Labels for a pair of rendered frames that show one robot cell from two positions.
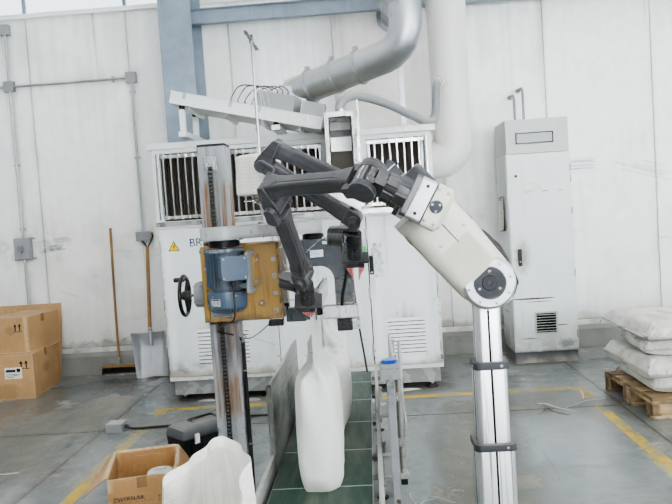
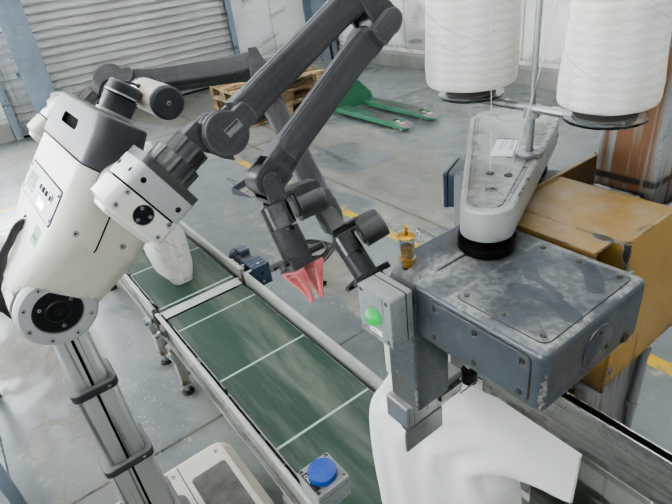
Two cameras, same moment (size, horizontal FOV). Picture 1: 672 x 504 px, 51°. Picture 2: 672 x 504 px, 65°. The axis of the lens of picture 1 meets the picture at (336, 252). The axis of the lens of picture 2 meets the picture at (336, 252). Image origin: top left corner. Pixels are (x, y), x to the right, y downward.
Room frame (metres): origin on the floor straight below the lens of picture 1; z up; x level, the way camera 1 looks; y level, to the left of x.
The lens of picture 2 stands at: (3.37, -0.53, 1.79)
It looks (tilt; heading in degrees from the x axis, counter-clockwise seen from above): 31 degrees down; 144
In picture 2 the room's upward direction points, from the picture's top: 8 degrees counter-clockwise
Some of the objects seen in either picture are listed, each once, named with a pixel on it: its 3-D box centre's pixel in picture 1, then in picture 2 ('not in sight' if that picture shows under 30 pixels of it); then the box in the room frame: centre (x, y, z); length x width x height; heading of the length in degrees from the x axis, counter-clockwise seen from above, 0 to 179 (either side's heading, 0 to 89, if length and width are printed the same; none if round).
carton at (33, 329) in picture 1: (24, 330); not in sight; (6.44, 2.91, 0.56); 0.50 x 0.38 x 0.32; 169
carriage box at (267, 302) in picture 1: (245, 280); (600, 260); (2.98, 0.39, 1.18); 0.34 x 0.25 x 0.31; 87
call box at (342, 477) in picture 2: (389, 370); (324, 482); (2.74, -0.18, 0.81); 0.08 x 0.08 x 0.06; 87
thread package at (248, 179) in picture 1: (256, 175); (471, 38); (2.74, 0.29, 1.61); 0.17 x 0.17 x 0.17
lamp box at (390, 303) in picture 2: not in sight; (385, 309); (2.88, -0.09, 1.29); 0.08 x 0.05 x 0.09; 177
